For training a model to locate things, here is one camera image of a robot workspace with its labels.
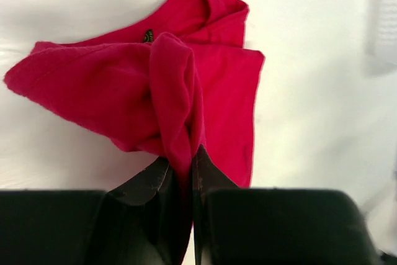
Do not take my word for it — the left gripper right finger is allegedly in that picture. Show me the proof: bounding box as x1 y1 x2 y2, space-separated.
192 146 380 264

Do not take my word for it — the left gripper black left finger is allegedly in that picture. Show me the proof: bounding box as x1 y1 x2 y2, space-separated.
1 158 190 264

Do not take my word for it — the red t-shirt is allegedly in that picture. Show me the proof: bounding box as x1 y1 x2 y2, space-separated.
2 0 266 204

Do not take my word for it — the white plastic basket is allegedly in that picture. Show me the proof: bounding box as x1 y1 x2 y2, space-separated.
365 0 396 77

